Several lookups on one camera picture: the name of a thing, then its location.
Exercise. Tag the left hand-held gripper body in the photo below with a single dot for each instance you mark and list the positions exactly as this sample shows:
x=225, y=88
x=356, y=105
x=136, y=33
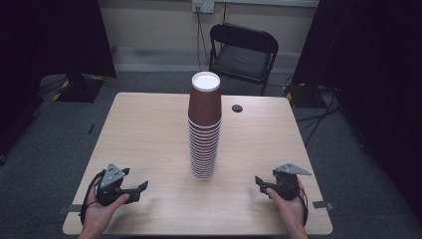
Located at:
x=111, y=177

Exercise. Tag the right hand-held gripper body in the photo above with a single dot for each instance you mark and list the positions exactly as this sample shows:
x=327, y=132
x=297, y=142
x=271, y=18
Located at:
x=288, y=184

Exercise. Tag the stack of brown paper cups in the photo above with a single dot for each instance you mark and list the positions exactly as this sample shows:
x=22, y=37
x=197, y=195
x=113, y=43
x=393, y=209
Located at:
x=204, y=109

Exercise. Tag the person's right hand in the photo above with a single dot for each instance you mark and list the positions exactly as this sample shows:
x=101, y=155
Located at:
x=293, y=212

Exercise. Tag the person's left hand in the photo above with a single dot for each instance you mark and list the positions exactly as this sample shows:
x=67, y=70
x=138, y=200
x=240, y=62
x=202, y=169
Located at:
x=98, y=215

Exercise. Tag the grey tape strip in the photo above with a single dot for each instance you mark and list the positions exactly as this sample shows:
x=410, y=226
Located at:
x=74, y=208
x=321, y=204

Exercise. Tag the black stand base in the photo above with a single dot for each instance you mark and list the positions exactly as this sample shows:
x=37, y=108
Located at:
x=307, y=96
x=81, y=89

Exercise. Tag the black folding chair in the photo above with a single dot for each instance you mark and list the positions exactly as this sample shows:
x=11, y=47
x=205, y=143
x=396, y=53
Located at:
x=240, y=58

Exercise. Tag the black curtain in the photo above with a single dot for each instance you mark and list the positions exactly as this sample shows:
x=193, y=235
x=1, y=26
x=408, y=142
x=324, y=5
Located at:
x=375, y=66
x=49, y=40

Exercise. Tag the white wall socket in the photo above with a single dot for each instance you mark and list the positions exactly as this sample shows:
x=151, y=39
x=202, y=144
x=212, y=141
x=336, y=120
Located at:
x=203, y=6

